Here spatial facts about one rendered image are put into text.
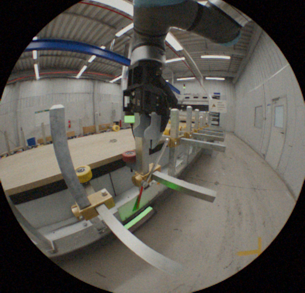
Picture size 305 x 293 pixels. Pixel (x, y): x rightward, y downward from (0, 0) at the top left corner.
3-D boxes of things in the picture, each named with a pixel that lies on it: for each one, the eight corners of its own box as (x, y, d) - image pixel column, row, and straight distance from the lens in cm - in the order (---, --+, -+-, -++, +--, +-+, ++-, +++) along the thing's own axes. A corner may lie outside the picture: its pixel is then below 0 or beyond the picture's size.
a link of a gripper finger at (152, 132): (139, 153, 23) (137, 113, 22) (154, 147, 27) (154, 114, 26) (149, 157, 21) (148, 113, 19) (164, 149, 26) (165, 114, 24)
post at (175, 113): (173, 182, 70) (179, 109, 55) (171, 185, 68) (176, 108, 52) (169, 181, 71) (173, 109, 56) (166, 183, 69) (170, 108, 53)
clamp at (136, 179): (160, 174, 47) (161, 165, 44) (140, 189, 39) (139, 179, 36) (151, 170, 50) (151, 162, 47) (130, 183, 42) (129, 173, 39)
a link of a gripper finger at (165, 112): (149, 130, 25) (149, 97, 25) (154, 130, 26) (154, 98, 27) (165, 133, 22) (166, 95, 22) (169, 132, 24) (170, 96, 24)
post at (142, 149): (150, 207, 56) (148, 107, 33) (145, 211, 55) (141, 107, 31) (145, 204, 58) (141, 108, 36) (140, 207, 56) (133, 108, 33)
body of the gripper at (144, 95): (122, 114, 24) (123, 68, 27) (146, 114, 29) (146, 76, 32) (145, 113, 18) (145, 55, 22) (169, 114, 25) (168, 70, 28)
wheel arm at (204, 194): (213, 198, 39) (217, 189, 37) (211, 205, 37) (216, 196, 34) (130, 165, 55) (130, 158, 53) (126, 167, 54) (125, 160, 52)
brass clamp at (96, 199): (117, 207, 35) (113, 197, 31) (81, 225, 35) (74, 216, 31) (107, 197, 39) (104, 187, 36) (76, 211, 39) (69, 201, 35)
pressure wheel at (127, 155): (142, 171, 54) (141, 151, 48) (130, 177, 49) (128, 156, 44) (132, 166, 59) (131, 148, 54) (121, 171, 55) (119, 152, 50)
